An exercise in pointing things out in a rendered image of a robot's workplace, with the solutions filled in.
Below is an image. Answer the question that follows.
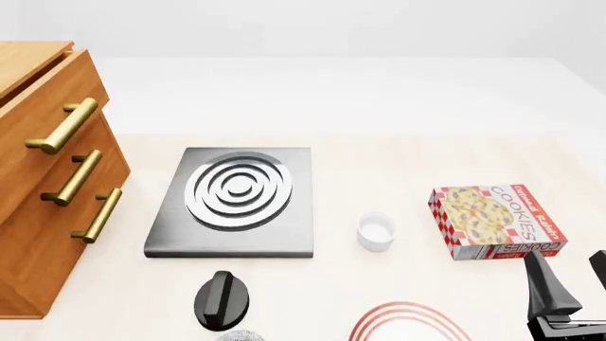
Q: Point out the long brass drawer handle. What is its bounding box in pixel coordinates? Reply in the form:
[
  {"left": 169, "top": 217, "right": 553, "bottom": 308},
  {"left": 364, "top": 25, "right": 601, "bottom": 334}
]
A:
[{"left": 24, "top": 97, "right": 99, "bottom": 156}]

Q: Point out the small white bowl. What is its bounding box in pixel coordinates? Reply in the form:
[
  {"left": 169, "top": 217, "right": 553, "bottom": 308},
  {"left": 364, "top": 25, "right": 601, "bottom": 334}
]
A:
[{"left": 356, "top": 210, "right": 398, "bottom": 254}]

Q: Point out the tall wooden drawer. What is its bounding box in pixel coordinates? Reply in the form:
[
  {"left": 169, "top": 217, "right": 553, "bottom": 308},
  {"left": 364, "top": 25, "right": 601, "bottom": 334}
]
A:
[{"left": 0, "top": 48, "right": 112, "bottom": 227}]

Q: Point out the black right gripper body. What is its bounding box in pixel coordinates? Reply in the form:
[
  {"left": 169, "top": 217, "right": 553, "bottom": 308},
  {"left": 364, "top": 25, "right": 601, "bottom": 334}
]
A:
[{"left": 526, "top": 312, "right": 606, "bottom": 341}]

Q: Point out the flat stove plate with rings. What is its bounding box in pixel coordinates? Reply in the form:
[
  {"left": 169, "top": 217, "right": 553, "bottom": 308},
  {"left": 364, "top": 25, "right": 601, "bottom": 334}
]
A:
[{"left": 143, "top": 146, "right": 316, "bottom": 260}]

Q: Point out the wooden cabinet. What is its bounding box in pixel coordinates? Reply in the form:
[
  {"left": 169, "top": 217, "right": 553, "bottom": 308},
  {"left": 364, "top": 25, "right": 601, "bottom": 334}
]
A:
[{"left": 0, "top": 40, "right": 133, "bottom": 320}]

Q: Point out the white plate with red rings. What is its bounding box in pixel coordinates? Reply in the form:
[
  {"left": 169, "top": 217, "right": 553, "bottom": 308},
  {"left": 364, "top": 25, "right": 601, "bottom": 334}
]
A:
[{"left": 347, "top": 300, "right": 475, "bottom": 341}]

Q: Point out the printed cookies box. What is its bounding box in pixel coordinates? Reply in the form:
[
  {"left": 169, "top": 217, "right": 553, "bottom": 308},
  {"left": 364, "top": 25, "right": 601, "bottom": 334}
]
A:
[{"left": 427, "top": 183, "right": 569, "bottom": 261}]

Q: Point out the round black stove knob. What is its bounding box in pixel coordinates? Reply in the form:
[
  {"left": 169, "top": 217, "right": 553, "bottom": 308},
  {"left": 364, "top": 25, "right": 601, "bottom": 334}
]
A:
[{"left": 192, "top": 270, "right": 251, "bottom": 332}]

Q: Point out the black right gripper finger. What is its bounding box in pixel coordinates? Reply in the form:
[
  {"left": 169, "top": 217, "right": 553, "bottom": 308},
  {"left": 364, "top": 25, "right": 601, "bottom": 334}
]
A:
[
  {"left": 588, "top": 249, "right": 606, "bottom": 291},
  {"left": 522, "top": 250, "right": 584, "bottom": 319}
]

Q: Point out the grey patterned bowl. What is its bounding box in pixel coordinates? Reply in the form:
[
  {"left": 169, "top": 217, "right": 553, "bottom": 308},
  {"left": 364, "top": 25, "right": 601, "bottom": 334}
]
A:
[{"left": 214, "top": 329, "right": 267, "bottom": 341}]

